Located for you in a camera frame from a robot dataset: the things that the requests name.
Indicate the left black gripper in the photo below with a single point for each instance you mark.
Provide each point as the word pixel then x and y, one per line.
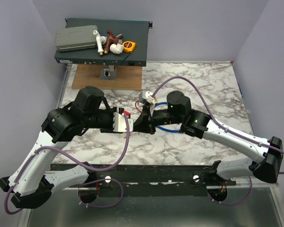
pixel 116 109

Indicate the small black object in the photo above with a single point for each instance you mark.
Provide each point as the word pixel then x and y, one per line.
pixel 120 36

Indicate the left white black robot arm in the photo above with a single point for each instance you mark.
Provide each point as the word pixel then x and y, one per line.
pixel 30 186

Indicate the grey metal bracket stand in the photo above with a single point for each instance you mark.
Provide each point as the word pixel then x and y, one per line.
pixel 108 73

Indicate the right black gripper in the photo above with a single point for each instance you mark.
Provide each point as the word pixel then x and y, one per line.
pixel 145 122

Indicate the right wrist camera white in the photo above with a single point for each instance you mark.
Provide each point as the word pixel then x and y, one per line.
pixel 146 98

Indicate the dark rack server unit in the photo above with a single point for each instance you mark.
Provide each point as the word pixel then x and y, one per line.
pixel 135 31

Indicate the wooden board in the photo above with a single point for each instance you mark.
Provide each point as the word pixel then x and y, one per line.
pixel 127 78

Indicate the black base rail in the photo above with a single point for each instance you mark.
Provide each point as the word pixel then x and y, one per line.
pixel 153 181

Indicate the white pipe faucet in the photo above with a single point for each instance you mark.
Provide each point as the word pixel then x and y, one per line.
pixel 100 40

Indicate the brown tap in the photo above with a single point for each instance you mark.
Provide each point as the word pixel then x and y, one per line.
pixel 110 40

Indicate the white pipe elbow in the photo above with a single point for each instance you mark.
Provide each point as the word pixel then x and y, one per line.
pixel 116 48

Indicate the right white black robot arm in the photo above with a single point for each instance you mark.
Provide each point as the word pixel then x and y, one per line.
pixel 262 157

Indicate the red cable lock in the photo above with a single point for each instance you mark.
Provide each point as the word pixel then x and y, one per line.
pixel 137 107

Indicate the grey plastic case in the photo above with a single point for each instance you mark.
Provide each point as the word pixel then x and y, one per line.
pixel 75 38

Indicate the yellow tape measure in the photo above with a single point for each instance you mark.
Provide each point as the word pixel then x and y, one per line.
pixel 129 46

